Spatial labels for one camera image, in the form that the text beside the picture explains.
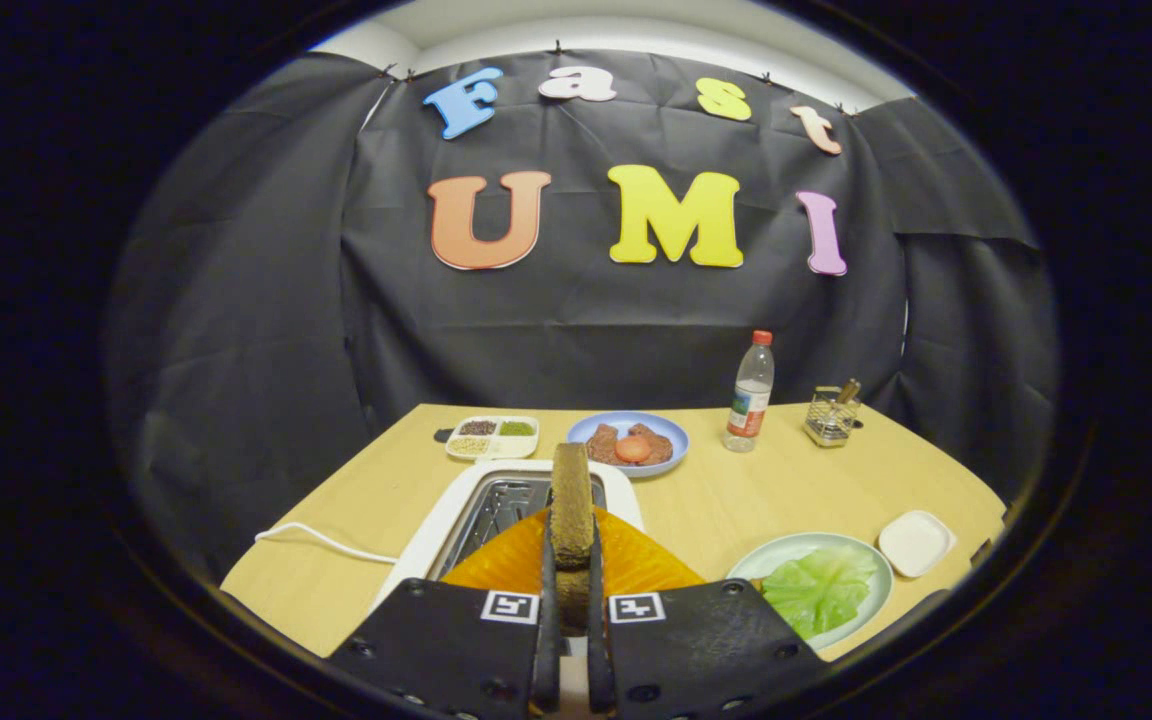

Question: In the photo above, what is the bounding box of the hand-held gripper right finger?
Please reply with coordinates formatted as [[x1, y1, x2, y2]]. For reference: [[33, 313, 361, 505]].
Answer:
[[586, 505, 829, 720]]

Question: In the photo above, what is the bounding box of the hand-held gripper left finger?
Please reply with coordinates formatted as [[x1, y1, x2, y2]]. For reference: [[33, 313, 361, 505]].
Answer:
[[326, 505, 562, 720]]

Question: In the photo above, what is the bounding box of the brown bread slice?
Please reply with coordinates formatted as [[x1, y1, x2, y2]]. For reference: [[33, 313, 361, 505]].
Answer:
[[548, 441, 597, 631]]

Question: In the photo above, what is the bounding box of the green lettuce leaf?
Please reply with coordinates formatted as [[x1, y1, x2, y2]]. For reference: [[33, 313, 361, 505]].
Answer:
[[758, 543, 881, 641]]

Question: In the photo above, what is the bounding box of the white toaster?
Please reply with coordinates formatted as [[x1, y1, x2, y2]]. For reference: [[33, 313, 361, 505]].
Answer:
[[371, 458, 645, 611]]

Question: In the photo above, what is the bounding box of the white divided condiment tray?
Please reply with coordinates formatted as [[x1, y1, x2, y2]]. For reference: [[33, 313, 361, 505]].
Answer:
[[444, 415, 541, 462]]

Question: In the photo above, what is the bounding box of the blue plate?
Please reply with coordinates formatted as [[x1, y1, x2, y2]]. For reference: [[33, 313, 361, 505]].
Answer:
[[566, 411, 690, 479]]

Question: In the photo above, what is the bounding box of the pale green round plate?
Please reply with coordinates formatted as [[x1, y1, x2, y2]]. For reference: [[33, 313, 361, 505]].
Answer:
[[726, 532, 894, 653]]

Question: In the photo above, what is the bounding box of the black backdrop cloth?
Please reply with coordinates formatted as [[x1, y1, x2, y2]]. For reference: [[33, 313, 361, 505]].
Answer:
[[101, 45, 1062, 581]]

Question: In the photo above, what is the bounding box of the clear red-capped plastic bottle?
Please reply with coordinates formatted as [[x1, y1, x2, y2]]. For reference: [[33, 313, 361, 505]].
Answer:
[[722, 330, 776, 453]]

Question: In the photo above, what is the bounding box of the small white square dish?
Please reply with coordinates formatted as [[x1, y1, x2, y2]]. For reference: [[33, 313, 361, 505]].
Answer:
[[877, 510, 957, 579]]

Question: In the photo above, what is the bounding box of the white toaster power cord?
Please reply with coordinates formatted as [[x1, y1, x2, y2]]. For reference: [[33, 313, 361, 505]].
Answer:
[[254, 521, 399, 565]]

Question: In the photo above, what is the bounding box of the wire mesh utensil holder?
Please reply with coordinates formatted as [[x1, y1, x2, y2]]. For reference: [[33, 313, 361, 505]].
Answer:
[[803, 386, 859, 448]]

